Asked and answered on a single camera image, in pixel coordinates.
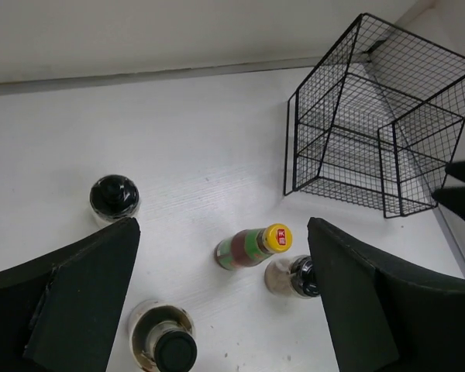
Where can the brown spice jar black cap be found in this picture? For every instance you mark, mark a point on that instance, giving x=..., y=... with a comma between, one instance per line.
x=292, y=277

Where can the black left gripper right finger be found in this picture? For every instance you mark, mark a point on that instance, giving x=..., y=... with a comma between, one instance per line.
x=385, y=313

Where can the black wire mesh rack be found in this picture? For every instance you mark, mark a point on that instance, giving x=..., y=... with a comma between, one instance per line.
x=377, y=120

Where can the white powder jar black cap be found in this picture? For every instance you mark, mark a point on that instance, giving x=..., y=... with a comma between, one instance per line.
x=112, y=198

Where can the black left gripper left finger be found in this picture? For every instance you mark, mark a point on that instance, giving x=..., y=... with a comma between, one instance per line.
x=61, y=311

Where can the tall dark sauce bottle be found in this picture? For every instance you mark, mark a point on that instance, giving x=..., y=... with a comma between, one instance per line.
x=162, y=337

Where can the yellow cap sauce bottle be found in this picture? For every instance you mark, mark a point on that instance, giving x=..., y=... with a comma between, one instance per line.
x=251, y=247

